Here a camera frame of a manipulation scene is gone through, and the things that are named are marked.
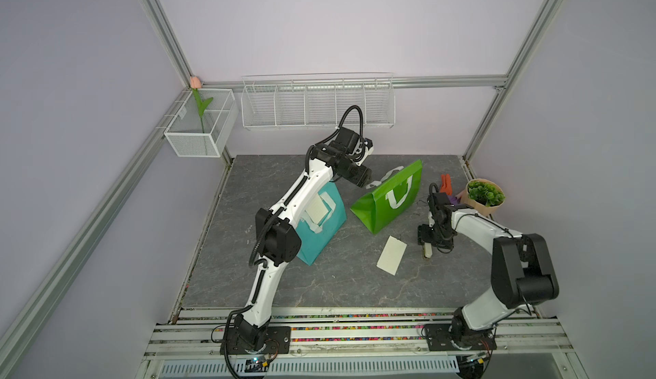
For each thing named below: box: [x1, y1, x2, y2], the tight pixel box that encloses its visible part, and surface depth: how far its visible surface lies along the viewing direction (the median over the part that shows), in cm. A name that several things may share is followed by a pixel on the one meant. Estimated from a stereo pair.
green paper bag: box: [349, 158, 423, 235], surface depth 90 cm
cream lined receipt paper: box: [305, 194, 329, 224], surface depth 86 cm
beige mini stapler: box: [423, 242, 434, 258], surface depth 90 cm
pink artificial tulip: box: [189, 75, 214, 134], surface depth 92 cm
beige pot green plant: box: [460, 178, 507, 218], surface depth 93 cm
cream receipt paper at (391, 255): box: [375, 235, 408, 276], surface depth 93 cm
